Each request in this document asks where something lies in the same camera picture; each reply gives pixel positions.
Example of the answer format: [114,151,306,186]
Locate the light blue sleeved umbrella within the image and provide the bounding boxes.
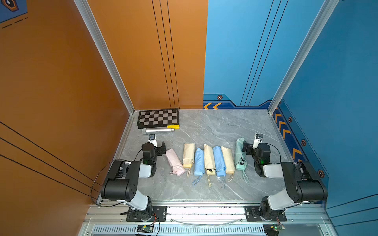
[192,147,205,186]

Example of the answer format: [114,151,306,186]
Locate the aluminium front rail frame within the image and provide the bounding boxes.
[78,200,337,236]

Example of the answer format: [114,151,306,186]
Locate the beige sleeved umbrella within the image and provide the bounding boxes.
[221,146,236,182]

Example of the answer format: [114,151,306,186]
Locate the silver metal cylinder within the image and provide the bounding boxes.
[142,127,175,135]

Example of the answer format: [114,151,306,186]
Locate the mint green sleeved umbrella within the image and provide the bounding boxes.
[235,138,249,183]

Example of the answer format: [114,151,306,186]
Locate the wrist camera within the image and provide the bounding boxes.
[253,133,263,149]
[148,134,158,147]

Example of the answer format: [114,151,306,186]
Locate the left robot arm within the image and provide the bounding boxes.
[100,143,166,222]

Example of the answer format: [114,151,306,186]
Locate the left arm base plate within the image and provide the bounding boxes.
[126,206,167,222]

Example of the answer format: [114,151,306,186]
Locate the green circuit board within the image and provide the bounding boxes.
[136,224,154,235]

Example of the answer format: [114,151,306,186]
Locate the cream umbrella sleeve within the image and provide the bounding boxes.
[183,143,195,169]

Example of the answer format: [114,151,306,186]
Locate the checkerboard calibration board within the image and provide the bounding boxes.
[137,108,179,129]

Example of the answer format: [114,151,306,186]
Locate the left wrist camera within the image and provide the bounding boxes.
[148,134,158,147]

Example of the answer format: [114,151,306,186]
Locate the small right circuit board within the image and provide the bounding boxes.
[270,225,285,236]

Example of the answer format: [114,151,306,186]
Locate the pink umbrella sleeve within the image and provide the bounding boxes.
[165,149,186,176]

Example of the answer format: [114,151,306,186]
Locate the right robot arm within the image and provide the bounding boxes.
[242,141,328,221]

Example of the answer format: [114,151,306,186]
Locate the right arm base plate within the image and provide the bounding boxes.
[244,205,287,222]

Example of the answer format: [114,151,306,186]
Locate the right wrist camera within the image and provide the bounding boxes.
[253,133,263,149]

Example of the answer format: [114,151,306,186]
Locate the pale yellow sleeved umbrella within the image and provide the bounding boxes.
[203,144,216,187]

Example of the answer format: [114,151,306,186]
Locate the yellow block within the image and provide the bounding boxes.
[167,125,180,130]

